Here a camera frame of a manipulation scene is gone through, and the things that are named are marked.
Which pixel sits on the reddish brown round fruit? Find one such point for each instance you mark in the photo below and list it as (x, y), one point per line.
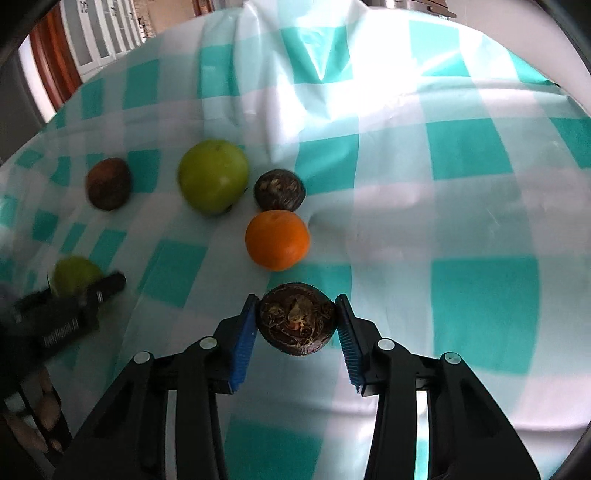
(108, 183)

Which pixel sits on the brown wooden door frame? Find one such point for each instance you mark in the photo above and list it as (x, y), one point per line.
(57, 69)

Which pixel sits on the dark furniture edge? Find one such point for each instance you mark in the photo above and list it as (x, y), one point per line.
(418, 7)

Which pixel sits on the large green apple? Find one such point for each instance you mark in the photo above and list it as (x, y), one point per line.
(213, 177)

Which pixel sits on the dark brown water chestnut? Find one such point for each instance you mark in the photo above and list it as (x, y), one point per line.
(295, 321)
(279, 190)

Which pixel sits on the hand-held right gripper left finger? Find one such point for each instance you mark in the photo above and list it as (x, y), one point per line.
(244, 344)

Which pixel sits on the person's left hand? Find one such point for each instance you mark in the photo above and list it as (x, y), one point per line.
(46, 406)

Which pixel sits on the small green fruit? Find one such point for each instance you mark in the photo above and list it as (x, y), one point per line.
(74, 276)

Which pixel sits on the teal white checkered tablecloth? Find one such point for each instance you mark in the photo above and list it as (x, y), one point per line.
(392, 207)

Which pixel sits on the white glass-door cabinet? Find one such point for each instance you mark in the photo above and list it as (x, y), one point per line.
(104, 34)

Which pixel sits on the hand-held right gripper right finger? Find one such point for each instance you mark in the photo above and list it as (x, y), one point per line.
(347, 344)

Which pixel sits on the orange tangerine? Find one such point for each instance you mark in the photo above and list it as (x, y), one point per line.
(277, 240)

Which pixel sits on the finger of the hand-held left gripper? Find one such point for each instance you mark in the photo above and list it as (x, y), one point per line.
(108, 285)

